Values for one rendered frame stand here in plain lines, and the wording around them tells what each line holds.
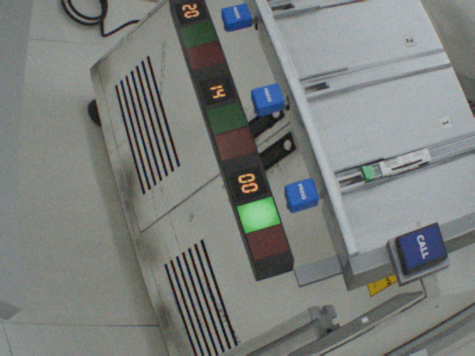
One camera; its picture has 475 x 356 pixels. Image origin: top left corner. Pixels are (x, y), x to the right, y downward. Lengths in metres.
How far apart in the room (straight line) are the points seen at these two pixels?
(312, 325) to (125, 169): 0.77
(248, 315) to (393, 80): 0.57
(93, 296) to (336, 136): 0.77
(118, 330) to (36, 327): 0.19
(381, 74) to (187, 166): 0.62
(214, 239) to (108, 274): 0.25
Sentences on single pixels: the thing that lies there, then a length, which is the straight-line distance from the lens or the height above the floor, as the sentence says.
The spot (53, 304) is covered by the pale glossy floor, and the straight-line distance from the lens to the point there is 1.70.
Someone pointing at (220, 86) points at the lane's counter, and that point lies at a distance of 1.12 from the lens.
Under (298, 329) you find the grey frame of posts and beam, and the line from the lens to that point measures 1.11.
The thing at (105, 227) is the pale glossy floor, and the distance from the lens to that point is 1.85.
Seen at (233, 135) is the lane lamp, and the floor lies 0.66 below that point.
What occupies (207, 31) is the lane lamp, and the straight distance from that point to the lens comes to 1.16.
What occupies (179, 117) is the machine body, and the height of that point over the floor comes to 0.26.
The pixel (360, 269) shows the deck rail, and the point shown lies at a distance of 1.03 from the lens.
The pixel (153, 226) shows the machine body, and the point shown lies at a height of 0.13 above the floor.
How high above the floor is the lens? 1.32
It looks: 38 degrees down
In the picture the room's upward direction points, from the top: 54 degrees clockwise
